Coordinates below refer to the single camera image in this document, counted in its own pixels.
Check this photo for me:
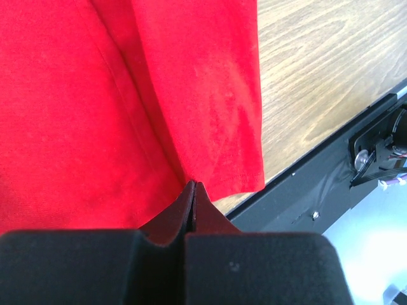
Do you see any red t shirt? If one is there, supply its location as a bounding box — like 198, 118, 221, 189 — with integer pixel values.
1, 1, 265, 233

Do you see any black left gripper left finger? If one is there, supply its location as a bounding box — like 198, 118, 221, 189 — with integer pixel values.
1, 182, 194, 304

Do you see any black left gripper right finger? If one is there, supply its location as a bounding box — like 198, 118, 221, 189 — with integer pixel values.
184, 183, 352, 304

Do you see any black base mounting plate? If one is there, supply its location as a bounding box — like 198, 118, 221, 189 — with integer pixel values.
227, 93, 406, 233

